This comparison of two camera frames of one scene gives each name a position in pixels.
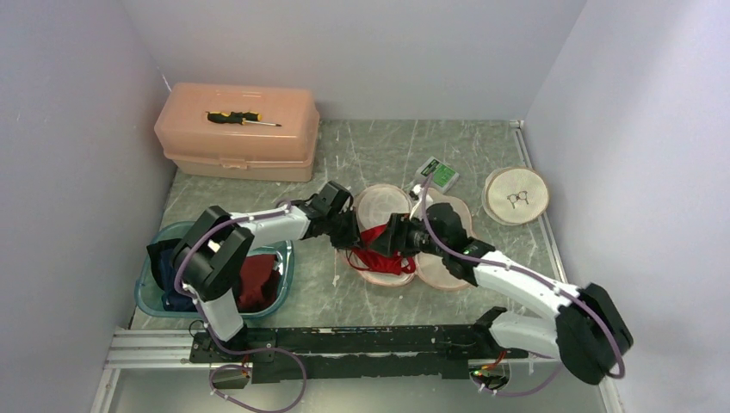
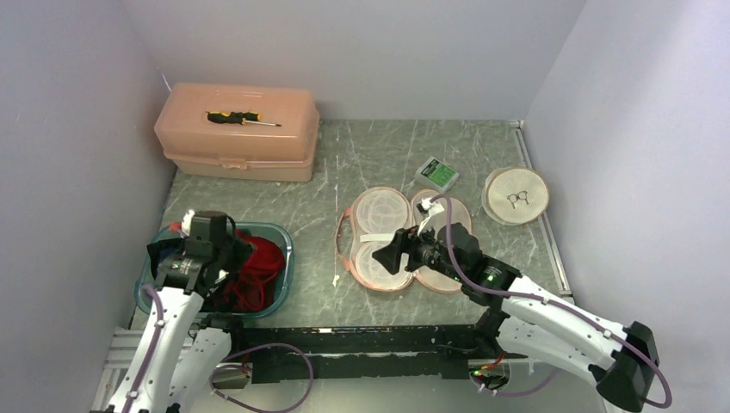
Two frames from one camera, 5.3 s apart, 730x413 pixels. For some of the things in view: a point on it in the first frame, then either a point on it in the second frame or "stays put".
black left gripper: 351,238 to 242,250
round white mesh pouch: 515,196 stays put
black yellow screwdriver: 238,117 stays put
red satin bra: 368,258 to 252,288
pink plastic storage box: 201,148 stays put
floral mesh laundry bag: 375,208 stays put
